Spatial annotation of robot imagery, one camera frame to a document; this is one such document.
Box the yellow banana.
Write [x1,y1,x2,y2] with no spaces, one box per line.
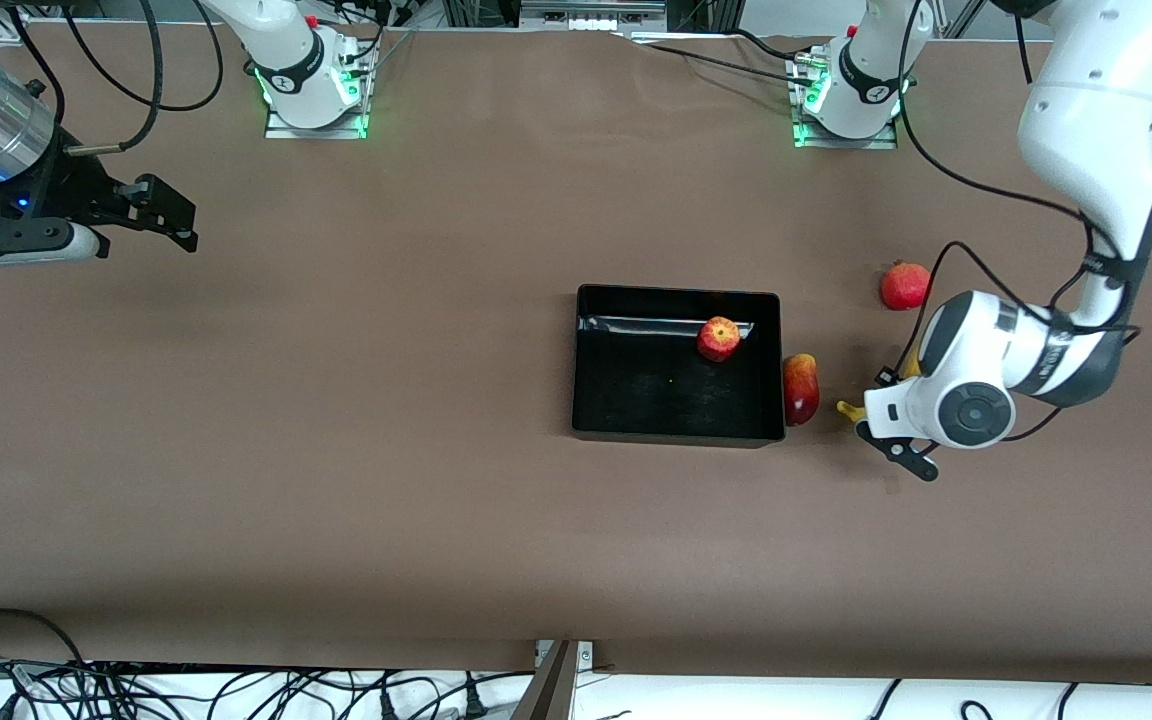
[836,345,925,423]

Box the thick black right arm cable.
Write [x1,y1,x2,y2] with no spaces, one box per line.
[61,0,164,157]

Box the red yellow apple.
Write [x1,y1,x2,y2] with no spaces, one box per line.
[696,316,743,363]

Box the black plastic box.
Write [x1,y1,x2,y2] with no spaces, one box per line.
[571,284,788,449]

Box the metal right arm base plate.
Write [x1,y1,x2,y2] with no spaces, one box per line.
[263,38,370,140]

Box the black cable on table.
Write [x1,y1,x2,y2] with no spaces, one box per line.
[626,28,822,89]

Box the red orange mango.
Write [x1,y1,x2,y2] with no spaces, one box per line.
[782,353,822,428]

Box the small silver bracket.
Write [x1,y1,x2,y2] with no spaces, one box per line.
[534,640,596,670]

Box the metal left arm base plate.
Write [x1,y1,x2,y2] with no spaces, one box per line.
[791,45,900,152]

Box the dark metal beam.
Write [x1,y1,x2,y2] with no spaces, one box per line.
[511,640,579,720]

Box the grey metal frame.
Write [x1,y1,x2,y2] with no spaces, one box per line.
[441,0,737,36]

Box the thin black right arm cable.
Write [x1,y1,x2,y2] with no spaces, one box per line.
[61,0,226,113]

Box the red pomegranate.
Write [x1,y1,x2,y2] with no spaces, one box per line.
[879,260,934,312]

